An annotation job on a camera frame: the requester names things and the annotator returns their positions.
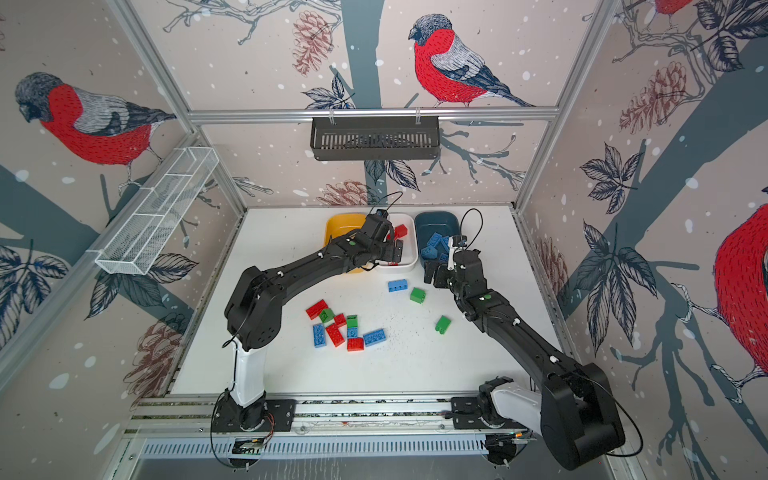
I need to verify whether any red square lego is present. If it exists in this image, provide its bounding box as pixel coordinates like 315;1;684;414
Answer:
394;224;408;239

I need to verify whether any white plastic bin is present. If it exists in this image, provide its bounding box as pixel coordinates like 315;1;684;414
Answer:
377;213;419;274

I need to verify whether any light blue lego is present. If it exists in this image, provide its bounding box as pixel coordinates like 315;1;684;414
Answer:
420;246;438;260

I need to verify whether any blue long lego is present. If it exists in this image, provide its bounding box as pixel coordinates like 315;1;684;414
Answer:
427;232;443;248

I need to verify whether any yellow plastic bin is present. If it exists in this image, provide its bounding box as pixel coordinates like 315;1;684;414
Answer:
324;213;366;244

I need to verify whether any teal plastic bin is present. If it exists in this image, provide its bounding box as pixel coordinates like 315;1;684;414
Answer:
414;211;460;267

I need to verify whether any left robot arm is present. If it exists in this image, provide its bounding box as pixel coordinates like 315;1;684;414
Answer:
211;209;403;433

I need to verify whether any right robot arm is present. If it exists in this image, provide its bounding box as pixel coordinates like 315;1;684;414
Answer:
425;249;626;470

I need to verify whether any green square lego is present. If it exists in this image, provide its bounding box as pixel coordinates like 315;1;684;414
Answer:
410;287;426;304

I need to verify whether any green lego far right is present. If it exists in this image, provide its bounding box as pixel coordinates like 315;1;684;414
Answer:
435;316;452;335

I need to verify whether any green lego left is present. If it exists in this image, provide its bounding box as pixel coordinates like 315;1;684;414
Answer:
319;308;335;324

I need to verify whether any red lego left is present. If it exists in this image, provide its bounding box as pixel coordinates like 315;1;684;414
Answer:
306;300;328;319

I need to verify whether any blue lego bottom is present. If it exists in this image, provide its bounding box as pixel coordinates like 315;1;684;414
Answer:
363;329;387;348

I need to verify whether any red lego lower diagonal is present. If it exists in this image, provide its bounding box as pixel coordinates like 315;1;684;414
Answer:
326;324;345;347

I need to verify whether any red lego bottom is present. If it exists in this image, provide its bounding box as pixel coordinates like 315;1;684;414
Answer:
346;337;365;352

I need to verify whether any black hanging wire basket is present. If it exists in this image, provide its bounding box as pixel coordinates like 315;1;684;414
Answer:
310;116;441;161

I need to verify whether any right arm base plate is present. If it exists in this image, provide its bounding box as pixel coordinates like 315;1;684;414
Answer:
445;395;527;430

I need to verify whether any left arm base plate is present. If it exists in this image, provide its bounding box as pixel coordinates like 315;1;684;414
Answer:
211;395;296;434

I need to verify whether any white wire mesh basket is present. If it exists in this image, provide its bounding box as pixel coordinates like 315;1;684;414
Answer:
95;146;219;275

